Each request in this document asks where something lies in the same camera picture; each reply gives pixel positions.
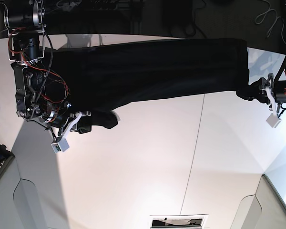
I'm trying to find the grey panel at right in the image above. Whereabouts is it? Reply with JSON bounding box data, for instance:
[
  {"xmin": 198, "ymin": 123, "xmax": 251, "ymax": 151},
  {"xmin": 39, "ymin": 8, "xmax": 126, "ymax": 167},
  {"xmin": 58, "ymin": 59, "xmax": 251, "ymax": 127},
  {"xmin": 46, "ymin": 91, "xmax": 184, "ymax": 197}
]
[{"xmin": 230, "ymin": 174, "xmax": 286, "ymax": 229}]

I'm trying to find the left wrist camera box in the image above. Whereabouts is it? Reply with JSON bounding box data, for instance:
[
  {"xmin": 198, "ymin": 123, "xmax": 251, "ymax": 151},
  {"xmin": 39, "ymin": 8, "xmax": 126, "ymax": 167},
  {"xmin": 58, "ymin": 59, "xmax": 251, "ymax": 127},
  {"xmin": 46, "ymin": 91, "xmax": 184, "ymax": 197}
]
[{"xmin": 266, "ymin": 114, "xmax": 281, "ymax": 128}]

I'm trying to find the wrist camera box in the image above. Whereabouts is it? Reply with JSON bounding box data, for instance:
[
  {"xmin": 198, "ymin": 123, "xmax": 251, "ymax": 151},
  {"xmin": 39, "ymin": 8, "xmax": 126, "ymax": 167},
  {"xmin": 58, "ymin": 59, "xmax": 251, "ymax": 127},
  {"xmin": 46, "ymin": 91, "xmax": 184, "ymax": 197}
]
[
  {"xmin": 266, "ymin": 114, "xmax": 281, "ymax": 128},
  {"xmin": 51, "ymin": 138, "xmax": 70, "ymax": 153}
]

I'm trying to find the grey bin at left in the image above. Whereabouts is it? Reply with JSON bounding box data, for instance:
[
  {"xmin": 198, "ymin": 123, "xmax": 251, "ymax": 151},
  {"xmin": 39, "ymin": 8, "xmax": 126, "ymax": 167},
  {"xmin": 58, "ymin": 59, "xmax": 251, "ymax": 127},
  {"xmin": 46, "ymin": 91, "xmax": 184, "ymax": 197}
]
[{"xmin": 0, "ymin": 137, "xmax": 48, "ymax": 229}]

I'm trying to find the grey coiled cable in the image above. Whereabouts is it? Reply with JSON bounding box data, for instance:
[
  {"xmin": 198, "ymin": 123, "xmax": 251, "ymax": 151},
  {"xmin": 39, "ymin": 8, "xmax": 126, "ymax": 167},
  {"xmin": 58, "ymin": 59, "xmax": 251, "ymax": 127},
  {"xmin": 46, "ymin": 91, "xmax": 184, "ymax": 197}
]
[{"xmin": 254, "ymin": 0, "xmax": 286, "ymax": 46}]

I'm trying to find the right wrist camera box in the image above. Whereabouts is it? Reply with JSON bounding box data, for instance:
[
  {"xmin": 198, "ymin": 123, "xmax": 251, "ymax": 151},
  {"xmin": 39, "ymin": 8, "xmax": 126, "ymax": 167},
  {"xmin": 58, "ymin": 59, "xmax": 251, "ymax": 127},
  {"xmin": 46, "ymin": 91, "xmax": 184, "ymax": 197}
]
[{"xmin": 51, "ymin": 138, "xmax": 70, "ymax": 153}]

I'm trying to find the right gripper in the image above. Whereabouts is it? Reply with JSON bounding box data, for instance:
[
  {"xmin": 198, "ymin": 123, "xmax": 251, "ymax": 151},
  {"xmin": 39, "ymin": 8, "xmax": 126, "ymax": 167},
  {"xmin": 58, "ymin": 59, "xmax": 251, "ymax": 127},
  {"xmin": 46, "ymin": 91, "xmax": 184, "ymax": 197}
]
[{"xmin": 44, "ymin": 111, "xmax": 92, "ymax": 143}]

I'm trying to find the black t-shirt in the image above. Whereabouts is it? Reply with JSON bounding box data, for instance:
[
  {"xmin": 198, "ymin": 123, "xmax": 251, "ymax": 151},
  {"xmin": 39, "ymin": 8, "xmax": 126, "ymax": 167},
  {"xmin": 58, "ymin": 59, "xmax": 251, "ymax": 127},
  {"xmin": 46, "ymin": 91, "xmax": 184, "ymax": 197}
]
[{"xmin": 44, "ymin": 38, "xmax": 255, "ymax": 130}]

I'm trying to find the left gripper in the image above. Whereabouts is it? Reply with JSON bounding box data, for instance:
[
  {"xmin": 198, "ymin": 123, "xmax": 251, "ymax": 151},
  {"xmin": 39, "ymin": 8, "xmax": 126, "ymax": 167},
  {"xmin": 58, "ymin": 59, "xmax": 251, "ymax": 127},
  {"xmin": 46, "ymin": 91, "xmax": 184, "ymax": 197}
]
[{"xmin": 236, "ymin": 73, "xmax": 286, "ymax": 118}]

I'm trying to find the printed paper sheet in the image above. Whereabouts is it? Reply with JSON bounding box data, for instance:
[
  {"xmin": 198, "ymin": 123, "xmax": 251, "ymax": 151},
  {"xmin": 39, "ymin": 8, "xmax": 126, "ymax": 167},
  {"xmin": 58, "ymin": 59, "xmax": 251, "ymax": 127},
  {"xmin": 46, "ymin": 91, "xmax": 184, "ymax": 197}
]
[{"xmin": 150, "ymin": 214, "xmax": 209, "ymax": 229}]

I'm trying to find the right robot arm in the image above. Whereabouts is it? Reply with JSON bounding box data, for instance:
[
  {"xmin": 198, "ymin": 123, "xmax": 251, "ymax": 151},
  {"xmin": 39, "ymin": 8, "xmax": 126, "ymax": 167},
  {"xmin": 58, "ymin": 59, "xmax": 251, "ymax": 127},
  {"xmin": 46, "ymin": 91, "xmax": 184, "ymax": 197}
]
[{"xmin": 1, "ymin": 0, "xmax": 91, "ymax": 142}]

